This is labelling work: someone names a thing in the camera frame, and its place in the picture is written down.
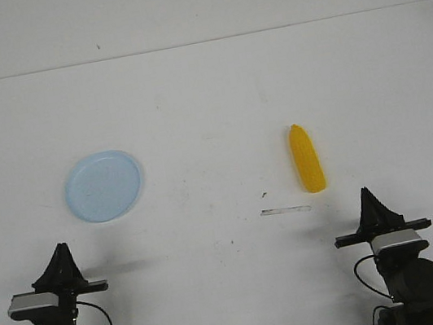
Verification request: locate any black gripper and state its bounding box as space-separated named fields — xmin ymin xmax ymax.
xmin=25 ymin=236 xmax=111 ymax=312
xmin=335 ymin=187 xmax=432 ymax=248

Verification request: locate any yellow corn cob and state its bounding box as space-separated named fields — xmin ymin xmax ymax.
xmin=288 ymin=125 xmax=326 ymax=193

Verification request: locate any light blue round plate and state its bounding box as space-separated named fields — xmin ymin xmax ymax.
xmin=64 ymin=150 xmax=144 ymax=223

